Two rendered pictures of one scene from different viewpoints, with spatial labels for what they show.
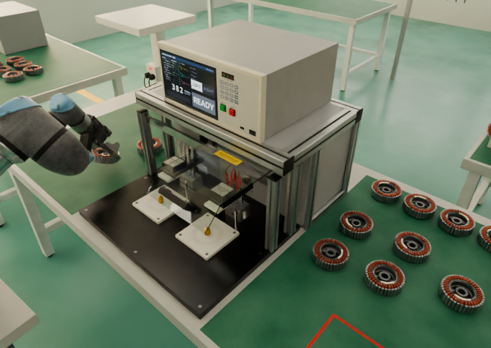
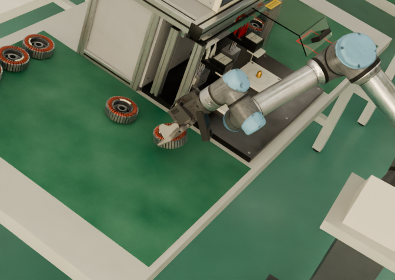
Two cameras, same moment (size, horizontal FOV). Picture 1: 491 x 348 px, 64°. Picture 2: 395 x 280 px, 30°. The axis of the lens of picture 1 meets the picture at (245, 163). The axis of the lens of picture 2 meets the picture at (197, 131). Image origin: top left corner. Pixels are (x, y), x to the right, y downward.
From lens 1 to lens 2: 3.15 m
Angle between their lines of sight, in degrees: 85
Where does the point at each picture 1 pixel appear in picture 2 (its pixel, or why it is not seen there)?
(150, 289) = (310, 115)
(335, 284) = (274, 34)
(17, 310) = (354, 183)
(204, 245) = (270, 79)
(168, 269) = (295, 101)
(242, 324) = not seen: hidden behind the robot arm
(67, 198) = (228, 175)
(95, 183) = (198, 156)
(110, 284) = not seen: outside the picture
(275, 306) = (300, 61)
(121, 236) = (273, 126)
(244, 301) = not seen: hidden behind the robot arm
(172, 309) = (320, 105)
